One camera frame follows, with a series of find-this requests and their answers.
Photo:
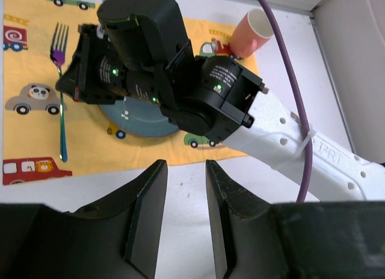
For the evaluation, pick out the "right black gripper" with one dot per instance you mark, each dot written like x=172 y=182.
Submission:
x=131 y=52

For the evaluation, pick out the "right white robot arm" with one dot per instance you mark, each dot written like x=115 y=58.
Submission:
x=221 y=100

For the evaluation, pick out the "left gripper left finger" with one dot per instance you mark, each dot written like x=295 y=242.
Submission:
x=116 y=236

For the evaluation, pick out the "yellow car print cloth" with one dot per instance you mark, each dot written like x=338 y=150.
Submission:
x=45 y=137

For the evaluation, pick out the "pink cup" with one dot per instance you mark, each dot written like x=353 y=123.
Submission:
x=253 y=31

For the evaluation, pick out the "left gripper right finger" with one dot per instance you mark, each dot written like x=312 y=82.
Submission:
x=252 y=238

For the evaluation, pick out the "dark teal plate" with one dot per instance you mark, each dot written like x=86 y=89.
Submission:
x=133 y=117

